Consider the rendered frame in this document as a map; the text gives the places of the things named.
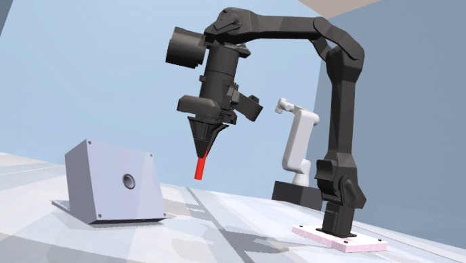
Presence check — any red peg with white band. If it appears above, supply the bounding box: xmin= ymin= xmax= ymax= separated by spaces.
xmin=194 ymin=151 xmax=207 ymax=180

